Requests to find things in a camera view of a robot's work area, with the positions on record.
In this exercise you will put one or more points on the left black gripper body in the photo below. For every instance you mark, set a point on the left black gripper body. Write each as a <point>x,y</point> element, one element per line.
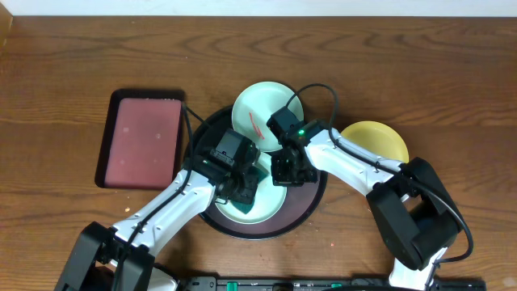
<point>245,191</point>

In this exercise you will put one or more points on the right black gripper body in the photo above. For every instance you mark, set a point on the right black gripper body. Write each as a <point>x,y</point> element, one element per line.
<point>292,170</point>

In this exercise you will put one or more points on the green and yellow sponge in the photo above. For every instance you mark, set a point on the green and yellow sponge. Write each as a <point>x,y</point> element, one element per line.
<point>246,206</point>

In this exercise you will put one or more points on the light blue plate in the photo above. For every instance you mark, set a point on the light blue plate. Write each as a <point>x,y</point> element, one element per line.
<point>267,202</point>
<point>254,107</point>

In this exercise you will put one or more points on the yellow plate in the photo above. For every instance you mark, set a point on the yellow plate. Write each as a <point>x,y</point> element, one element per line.
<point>377,138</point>

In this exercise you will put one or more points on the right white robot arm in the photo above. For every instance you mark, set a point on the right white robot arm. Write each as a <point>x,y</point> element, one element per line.
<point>415,215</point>

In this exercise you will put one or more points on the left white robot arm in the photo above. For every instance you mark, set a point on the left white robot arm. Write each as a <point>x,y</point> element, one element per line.
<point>122,257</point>

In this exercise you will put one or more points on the round black tray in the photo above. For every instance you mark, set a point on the round black tray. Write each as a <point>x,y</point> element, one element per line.
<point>299,204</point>

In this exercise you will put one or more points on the rectangular black tray red liner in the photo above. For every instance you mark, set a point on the rectangular black tray red liner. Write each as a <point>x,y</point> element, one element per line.
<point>140,144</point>

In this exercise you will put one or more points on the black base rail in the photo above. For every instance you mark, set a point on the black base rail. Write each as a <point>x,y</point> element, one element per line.
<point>210,283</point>

